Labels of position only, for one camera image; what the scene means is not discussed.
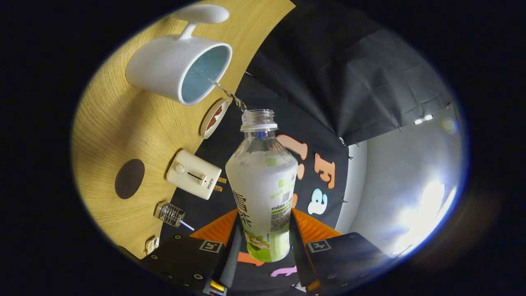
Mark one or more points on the striped straw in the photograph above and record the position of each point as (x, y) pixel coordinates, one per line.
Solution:
(188, 225)

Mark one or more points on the red dried fruit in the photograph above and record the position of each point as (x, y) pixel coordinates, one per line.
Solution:
(213, 119)

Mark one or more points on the ceiling strip light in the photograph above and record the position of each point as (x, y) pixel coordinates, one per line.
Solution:
(423, 119)

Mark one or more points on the large ceiling light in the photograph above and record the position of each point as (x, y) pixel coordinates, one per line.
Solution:
(427, 213)

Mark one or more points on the small white dish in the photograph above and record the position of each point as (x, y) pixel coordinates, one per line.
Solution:
(220, 119)

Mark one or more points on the clear juice bottle green label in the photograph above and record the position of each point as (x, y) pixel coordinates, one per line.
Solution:
(261, 185)

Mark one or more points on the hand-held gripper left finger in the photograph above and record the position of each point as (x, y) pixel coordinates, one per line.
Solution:
(230, 259)

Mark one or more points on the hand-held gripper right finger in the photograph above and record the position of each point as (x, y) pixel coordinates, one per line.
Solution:
(298, 255)

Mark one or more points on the dark round coaster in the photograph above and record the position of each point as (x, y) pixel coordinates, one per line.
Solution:
(129, 179)

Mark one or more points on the cream toaster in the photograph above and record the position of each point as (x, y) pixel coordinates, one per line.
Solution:
(191, 172)

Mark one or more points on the white cup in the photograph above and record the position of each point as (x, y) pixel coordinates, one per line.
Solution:
(160, 68)

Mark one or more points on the wooden table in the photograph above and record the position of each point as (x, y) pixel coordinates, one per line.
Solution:
(123, 123)

